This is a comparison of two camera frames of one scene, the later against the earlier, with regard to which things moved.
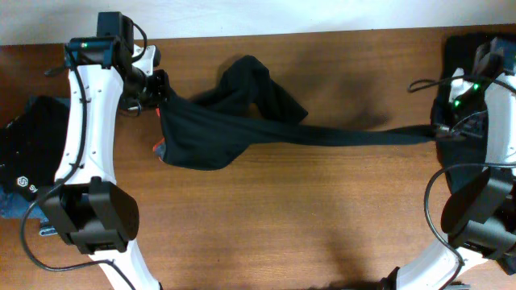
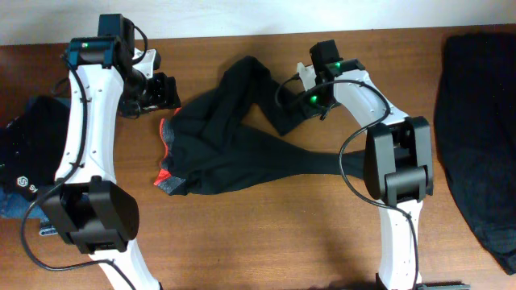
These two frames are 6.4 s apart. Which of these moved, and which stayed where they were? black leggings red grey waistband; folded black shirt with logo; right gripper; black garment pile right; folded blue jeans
Moved: right gripper; black leggings red grey waistband
Stayed: black garment pile right; folded black shirt with logo; folded blue jeans
